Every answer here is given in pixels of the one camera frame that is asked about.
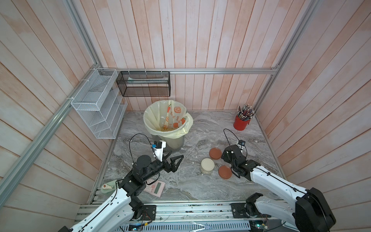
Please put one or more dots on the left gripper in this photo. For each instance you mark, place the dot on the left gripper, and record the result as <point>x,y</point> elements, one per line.
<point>167,167</point>

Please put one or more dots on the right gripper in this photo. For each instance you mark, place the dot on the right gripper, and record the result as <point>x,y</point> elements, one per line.
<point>224,155</point>

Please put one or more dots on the brown jar lid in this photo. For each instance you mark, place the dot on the brown jar lid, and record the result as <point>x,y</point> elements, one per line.
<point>225,172</point>
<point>215,153</point>

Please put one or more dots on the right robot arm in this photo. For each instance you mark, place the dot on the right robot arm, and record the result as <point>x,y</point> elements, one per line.
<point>306,209</point>

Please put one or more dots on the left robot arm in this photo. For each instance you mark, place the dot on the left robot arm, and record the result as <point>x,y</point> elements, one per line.
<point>124,204</point>

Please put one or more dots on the oatmeal jar with cream lid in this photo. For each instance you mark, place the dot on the oatmeal jar with cream lid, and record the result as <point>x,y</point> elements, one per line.
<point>207,166</point>

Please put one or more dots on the grey trash bin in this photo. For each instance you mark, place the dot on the grey trash bin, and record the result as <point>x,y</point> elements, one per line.
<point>171,144</point>

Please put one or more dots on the red pencil cup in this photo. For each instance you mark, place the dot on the red pencil cup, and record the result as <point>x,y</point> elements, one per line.
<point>240,125</point>

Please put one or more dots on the pink calculator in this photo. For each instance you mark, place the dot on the pink calculator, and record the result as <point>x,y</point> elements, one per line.
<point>155,189</point>

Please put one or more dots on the bundle of pencils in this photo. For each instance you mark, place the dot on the bundle of pencils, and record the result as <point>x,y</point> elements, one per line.
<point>246,113</point>

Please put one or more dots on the pale green tape dispenser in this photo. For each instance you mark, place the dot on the pale green tape dispenser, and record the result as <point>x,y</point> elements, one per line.
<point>109,187</point>

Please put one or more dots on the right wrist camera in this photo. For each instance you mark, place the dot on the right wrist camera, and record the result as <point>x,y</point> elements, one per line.
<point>241,143</point>

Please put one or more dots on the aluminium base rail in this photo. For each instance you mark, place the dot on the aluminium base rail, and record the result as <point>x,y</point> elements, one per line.
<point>187,212</point>

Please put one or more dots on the black wire mesh basket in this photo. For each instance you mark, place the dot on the black wire mesh basket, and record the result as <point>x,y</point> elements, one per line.
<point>144,83</point>

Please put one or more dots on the white wire mesh shelf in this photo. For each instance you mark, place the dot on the white wire mesh shelf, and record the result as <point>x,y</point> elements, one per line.
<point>99,103</point>

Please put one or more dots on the horizontal aluminium frame bar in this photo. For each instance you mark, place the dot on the horizontal aluminium frame bar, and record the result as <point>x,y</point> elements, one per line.
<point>203,70</point>

